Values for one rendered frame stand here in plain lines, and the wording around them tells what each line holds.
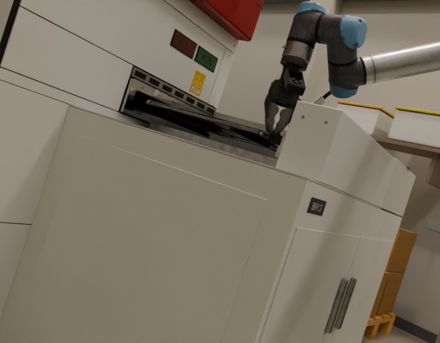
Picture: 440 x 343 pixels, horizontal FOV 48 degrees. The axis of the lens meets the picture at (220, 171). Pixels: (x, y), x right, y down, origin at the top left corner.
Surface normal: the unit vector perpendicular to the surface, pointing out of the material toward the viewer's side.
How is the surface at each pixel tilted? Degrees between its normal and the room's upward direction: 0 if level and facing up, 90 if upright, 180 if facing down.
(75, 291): 90
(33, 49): 90
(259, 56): 90
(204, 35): 90
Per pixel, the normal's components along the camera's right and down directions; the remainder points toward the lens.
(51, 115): 0.82, 0.27
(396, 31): -0.69, -0.22
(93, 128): -0.49, -0.15
